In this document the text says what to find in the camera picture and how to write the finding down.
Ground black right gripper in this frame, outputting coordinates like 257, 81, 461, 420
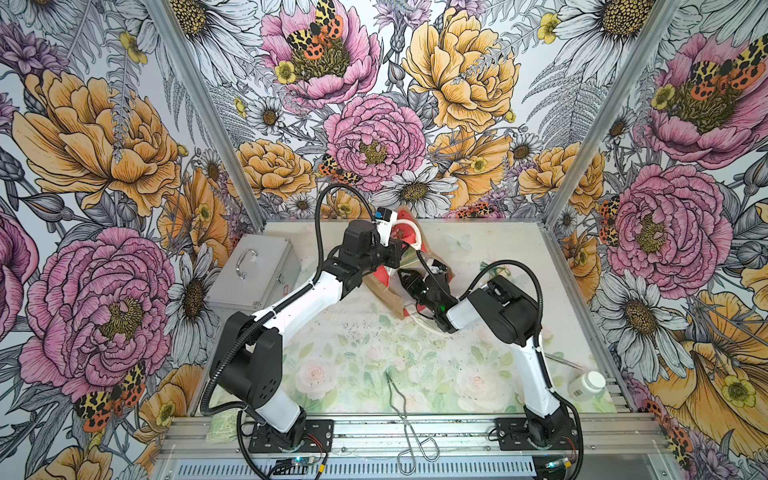
398, 269, 440, 314

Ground burlap tote bag red trim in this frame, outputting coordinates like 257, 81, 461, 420
364, 208, 480, 335

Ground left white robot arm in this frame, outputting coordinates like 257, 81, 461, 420
200, 209, 407, 451

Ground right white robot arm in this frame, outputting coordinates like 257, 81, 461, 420
397, 260, 580, 449

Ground silver aluminium case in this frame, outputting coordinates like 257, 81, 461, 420
206, 234, 301, 311

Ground metal tweezers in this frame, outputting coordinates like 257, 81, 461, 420
545, 353, 585, 371

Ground metal tongs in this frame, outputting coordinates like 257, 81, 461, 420
385, 370, 441, 476

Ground white plastic bottle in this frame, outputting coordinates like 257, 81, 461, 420
568, 371, 607, 402

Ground green patterned packet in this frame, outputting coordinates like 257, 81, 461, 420
206, 409, 239, 444

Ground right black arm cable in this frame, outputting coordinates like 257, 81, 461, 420
413, 248, 586, 480

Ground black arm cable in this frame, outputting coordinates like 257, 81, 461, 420
413, 248, 586, 480
199, 183, 376, 480

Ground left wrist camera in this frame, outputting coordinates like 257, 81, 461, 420
374, 207, 398, 247

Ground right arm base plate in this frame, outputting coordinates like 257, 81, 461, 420
493, 417, 581, 451

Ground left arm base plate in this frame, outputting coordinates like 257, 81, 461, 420
247, 419, 335, 454

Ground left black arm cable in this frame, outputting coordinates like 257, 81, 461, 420
199, 183, 376, 480

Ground aluminium front rail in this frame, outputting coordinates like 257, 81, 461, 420
152, 413, 679, 463

